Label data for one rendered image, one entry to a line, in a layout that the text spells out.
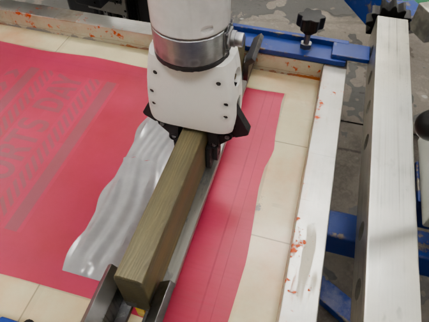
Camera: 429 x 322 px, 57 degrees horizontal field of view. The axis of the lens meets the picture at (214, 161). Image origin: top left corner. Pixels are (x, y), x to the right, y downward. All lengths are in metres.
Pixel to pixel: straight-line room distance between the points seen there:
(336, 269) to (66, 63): 1.20
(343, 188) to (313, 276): 1.36
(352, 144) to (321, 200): 1.48
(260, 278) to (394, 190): 0.18
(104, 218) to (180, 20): 0.28
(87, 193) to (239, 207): 0.21
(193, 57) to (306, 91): 0.36
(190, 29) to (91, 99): 0.37
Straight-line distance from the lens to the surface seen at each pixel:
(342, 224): 0.59
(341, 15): 2.87
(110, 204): 0.54
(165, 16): 0.36
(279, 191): 0.55
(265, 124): 0.63
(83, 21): 0.82
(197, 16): 0.35
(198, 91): 0.41
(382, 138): 0.53
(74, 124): 0.66
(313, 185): 0.52
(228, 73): 0.39
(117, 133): 0.63
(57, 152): 0.63
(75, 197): 0.57
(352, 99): 2.21
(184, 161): 0.44
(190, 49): 0.37
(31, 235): 0.56
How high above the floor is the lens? 1.40
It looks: 51 degrees down
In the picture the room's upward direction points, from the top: straight up
